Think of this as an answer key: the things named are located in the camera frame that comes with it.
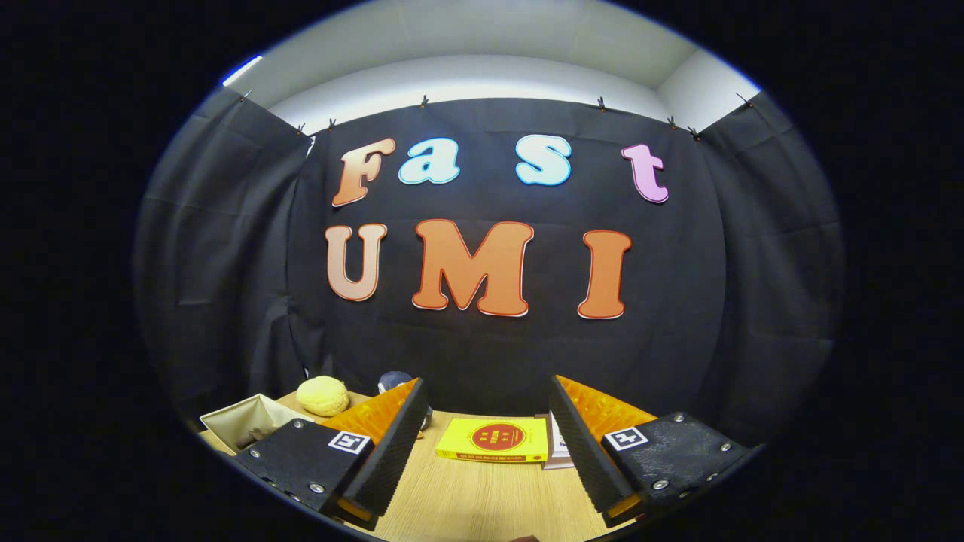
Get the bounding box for yellow book red circle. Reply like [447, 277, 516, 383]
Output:
[435, 416, 550, 464]

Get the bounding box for penguin plush toy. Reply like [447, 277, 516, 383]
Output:
[377, 370, 435, 431]

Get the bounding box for row of small black clips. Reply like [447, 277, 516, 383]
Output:
[239, 87, 754, 142]

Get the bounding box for beige fabric storage box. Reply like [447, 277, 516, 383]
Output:
[199, 393, 313, 456]

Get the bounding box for yellow round plush ball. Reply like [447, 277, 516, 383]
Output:
[296, 376, 351, 418]

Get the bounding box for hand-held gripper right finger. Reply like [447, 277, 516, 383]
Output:
[548, 375, 754, 528]

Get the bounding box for ceiling light panel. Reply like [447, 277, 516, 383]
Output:
[221, 55, 264, 87]

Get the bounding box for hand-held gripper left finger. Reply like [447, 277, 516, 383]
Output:
[233, 378, 430, 531]

